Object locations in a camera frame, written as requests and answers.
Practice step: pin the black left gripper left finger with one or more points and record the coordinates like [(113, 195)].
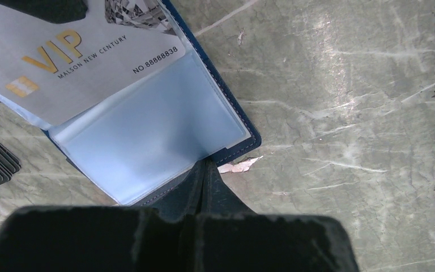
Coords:
[(103, 238)]

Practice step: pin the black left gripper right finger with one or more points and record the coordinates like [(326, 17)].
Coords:
[(231, 237)]

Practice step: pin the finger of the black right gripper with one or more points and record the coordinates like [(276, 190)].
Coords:
[(51, 11)]

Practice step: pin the silver VIP card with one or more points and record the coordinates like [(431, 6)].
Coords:
[(57, 71)]

